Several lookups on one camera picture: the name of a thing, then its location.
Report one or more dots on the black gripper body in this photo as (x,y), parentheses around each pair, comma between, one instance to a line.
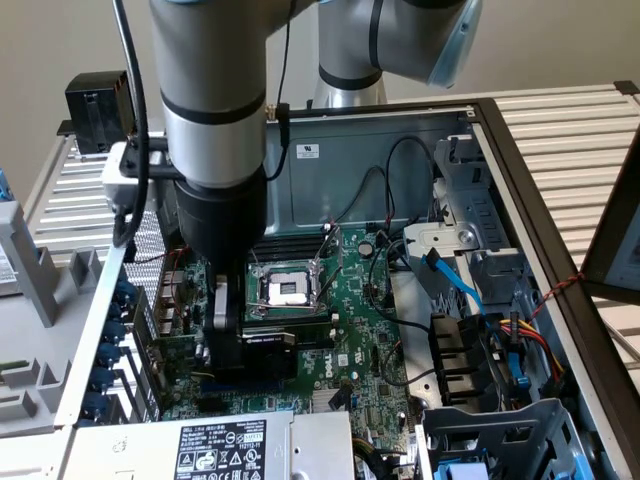
(220,220)

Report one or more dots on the green graphics card black shroud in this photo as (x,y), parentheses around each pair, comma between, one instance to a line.
(270,360)

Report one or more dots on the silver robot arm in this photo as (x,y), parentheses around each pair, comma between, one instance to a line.
(210,75)

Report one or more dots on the short black expansion slot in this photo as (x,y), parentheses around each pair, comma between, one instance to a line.
(210,405)

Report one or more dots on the thin metal locking lever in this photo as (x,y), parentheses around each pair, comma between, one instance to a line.
(280,306)

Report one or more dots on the metal rear port block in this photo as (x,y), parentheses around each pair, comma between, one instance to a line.
(170,305)

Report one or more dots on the silver CPU socket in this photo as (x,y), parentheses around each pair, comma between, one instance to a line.
(287,290)

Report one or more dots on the open grey PC case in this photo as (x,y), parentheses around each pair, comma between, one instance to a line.
(325,200)

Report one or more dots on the silver finned heat sink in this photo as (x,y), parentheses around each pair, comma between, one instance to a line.
(320,400)

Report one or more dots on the blue card retention clip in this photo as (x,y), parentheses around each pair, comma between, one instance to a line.
(102,379)
(95,404)
(115,332)
(127,292)
(108,355)
(116,310)

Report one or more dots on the white sticker label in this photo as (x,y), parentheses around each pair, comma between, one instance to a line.
(308,151)

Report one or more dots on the grey power supply with label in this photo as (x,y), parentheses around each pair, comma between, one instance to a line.
(150,445)

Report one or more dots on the green Dell motherboard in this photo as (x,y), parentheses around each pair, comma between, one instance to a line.
(360,310)

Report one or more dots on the round coin battery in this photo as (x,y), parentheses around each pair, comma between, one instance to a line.
(366,249)

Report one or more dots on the black plastic box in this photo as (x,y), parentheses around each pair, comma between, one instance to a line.
(95,115)

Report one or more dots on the grey parts rack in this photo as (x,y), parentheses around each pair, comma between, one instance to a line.
(30,280)

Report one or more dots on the green RAM stick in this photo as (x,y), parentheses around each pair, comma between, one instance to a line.
(10,366)

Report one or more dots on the blue plastic piece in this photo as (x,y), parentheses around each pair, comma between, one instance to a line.
(3,185)

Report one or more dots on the black plastic fan shroud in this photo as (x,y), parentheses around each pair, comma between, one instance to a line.
(460,360)

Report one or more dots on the grey metal disk bay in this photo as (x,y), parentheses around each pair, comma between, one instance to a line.
(480,210)

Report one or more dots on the grey metal drive cage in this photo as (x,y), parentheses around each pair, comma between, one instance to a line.
(500,430)

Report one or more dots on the dark framed panel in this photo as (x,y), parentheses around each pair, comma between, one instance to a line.
(607,235)

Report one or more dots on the black table end cap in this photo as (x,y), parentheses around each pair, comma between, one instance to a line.
(627,88)

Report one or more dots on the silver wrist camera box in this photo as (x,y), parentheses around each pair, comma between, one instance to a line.
(112,192)

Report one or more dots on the blue plastic drive rail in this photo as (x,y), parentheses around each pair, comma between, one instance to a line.
(460,471)

